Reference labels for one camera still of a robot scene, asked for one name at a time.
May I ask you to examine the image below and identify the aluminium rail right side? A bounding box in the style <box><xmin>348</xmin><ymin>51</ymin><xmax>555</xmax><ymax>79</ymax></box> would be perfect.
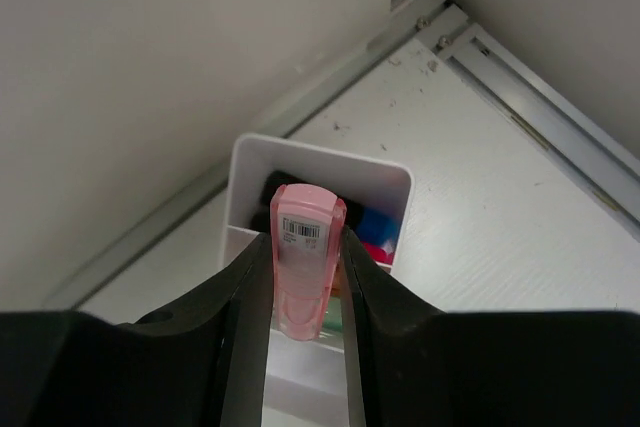
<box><xmin>391</xmin><ymin>0</ymin><xmax>639</xmax><ymax>231</ymax></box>

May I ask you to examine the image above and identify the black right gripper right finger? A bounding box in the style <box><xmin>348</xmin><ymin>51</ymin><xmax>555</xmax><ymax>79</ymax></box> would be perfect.
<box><xmin>340</xmin><ymin>230</ymin><xmax>639</xmax><ymax>426</ymax></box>

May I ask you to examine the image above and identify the white three-compartment organizer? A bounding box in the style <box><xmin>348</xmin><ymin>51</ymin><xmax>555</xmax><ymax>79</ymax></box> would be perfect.
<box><xmin>221</xmin><ymin>134</ymin><xmax>414</xmax><ymax>426</ymax></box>

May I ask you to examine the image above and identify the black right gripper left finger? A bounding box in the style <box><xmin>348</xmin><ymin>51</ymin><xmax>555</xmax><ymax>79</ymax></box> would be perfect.
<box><xmin>1</xmin><ymin>234</ymin><xmax>274</xmax><ymax>426</ymax></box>

